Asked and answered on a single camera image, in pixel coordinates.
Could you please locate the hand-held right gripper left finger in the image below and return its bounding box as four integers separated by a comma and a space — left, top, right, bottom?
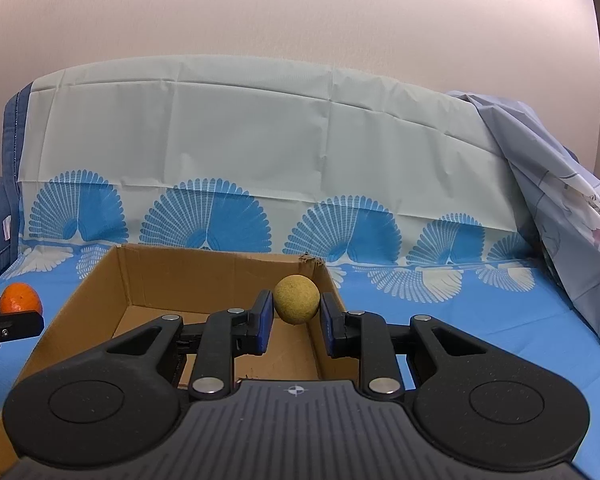
105, 289, 275, 398

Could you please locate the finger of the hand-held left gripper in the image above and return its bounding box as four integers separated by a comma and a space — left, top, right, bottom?
0, 311, 46, 369

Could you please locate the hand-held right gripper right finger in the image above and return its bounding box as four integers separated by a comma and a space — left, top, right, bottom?
320, 291, 491, 398

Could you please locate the reddish orange tangerine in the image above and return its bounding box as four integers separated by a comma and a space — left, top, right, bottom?
0, 282, 43, 317

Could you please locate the tan round longan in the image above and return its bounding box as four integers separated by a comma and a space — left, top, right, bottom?
273, 274, 321, 326

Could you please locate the brown cardboard box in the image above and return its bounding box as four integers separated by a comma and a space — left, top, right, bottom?
0, 244, 361, 478

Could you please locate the blue fan print cloth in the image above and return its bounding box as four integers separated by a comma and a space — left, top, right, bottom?
0, 55, 600, 480

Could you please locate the pale blue printed sheet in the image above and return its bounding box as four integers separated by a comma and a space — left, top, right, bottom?
445, 91, 600, 361

